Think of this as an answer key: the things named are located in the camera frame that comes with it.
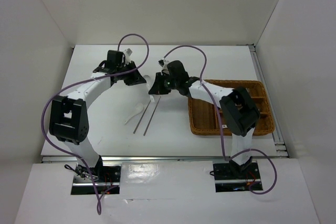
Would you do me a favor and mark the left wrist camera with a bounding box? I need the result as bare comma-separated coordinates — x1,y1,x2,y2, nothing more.
123,48,132,64

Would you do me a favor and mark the aluminium rail front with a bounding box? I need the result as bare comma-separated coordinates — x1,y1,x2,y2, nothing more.
40,155,289,163

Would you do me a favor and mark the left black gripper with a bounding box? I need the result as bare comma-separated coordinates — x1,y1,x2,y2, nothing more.
117,61,146,86

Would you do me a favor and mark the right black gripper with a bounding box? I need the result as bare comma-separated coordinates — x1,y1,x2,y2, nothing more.
149,72,179,95

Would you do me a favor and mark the aluminium rail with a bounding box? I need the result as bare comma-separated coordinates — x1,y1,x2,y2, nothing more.
40,155,289,163
247,44,290,158

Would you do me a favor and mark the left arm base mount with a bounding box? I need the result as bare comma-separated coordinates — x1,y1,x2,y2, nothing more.
64,164,121,195

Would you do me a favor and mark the aluminium rail right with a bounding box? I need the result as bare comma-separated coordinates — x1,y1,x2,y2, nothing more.
247,44,290,158

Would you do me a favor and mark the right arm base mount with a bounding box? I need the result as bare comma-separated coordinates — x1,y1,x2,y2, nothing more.
209,162,263,193

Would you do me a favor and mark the grey chopstick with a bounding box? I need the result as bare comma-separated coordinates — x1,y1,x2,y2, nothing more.
133,101,152,134
143,96,162,136

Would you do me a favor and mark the brown wicker cutlery tray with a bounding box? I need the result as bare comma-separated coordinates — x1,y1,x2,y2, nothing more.
188,79,275,136

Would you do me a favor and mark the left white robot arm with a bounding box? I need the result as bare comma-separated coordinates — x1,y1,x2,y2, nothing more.
49,49,146,182

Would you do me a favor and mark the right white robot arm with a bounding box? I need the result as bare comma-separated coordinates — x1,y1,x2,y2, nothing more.
149,59,260,178

